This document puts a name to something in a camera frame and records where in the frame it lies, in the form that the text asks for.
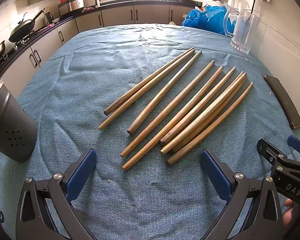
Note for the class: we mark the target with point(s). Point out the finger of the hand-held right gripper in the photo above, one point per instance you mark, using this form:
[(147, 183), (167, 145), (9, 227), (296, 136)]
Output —
[(298, 145), (266, 150)]

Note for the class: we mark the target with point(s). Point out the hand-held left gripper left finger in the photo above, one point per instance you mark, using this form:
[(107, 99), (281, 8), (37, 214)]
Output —
[(82, 172)]

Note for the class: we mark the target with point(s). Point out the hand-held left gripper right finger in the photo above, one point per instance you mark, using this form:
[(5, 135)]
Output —
[(215, 172)]

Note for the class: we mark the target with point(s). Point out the grey perforated utensil holder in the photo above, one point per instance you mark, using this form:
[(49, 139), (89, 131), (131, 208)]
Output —
[(7, 120)]

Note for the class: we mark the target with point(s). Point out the row of wooden chopsticks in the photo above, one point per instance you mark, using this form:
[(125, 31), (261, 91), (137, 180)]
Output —
[(165, 92)]

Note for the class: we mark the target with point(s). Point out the person's right hand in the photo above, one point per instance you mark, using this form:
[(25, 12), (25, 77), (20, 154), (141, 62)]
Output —
[(287, 217)]

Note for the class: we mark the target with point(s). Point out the smartphone in brown case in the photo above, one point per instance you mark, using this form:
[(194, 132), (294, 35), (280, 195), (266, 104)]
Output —
[(283, 100)]

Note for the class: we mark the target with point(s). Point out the blue towel table cover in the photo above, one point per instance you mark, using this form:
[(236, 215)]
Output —
[(90, 80)]

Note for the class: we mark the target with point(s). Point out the clear glass pitcher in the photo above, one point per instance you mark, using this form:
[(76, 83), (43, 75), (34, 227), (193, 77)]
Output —
[(245, 30)]

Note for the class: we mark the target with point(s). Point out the gas stove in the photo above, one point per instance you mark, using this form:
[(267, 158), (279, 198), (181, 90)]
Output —
[(22, 42)]

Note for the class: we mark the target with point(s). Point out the blue plastic bag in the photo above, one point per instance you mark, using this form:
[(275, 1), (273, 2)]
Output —
[(205, 20)]

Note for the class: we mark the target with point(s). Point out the pink cloth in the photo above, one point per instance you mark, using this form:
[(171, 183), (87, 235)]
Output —
[(88, 8), (50, 25)]

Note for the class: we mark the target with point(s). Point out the black wok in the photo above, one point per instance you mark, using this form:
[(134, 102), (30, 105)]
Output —
[(22, 28)]

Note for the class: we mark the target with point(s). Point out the steel electric kettle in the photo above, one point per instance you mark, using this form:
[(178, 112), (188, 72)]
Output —
[(48, 18)]

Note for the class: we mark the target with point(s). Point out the cream kitchen base cabinets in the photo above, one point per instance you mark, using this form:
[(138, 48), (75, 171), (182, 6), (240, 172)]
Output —
[(115, 16)]

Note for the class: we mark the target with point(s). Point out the silver rice cooker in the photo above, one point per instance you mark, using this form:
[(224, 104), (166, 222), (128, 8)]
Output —
[(72, 7)]

